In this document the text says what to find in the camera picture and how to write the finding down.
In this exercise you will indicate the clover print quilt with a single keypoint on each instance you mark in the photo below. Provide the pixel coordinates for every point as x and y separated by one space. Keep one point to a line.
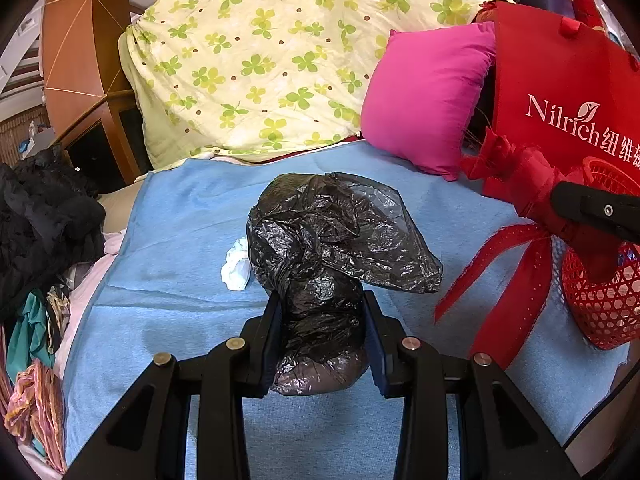
250 60

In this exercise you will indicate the pink pillow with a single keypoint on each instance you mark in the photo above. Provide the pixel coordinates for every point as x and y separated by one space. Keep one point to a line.
425 100

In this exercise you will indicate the red plastic basket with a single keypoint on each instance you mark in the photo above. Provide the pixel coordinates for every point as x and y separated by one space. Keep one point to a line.
595 300

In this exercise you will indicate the white paper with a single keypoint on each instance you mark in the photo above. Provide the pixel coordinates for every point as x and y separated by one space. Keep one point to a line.
235 270

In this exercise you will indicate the dark wooden cabinet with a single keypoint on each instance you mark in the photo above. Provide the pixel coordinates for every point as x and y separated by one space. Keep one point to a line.
100 150

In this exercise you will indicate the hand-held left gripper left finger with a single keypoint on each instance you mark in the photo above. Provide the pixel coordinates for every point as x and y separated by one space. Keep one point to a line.
272 340

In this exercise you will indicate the white bed sheet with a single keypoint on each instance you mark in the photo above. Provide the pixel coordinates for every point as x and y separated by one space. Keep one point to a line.
95 285

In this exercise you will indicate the wooden column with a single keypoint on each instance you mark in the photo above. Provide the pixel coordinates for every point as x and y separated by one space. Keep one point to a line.
75 35

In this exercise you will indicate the red ribbon cloth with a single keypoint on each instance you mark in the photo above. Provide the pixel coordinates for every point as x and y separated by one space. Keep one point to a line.
530 175

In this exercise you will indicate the shiny red plastic bag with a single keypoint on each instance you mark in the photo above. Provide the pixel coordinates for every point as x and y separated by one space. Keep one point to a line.
485 12

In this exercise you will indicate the light blue blanket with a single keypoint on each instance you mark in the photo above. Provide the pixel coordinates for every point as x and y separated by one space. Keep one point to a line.
175 260

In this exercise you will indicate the red shopping bag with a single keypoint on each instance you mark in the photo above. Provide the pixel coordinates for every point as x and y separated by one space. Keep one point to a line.
550 60

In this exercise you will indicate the black plastic bag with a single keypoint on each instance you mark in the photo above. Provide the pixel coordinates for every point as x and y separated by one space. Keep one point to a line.
320 240

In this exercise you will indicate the red gift box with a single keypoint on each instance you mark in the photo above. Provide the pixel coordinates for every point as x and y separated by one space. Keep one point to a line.
590 10

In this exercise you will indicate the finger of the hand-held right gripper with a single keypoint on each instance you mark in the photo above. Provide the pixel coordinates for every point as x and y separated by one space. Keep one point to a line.
595 207

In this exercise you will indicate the colourful clothes pile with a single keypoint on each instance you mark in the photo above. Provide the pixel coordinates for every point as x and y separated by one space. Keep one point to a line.
35 400

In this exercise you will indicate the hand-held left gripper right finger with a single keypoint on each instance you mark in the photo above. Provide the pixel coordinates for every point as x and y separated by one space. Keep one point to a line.
380 350

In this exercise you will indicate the black clothing pile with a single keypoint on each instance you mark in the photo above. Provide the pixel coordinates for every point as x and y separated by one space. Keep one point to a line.
45 230

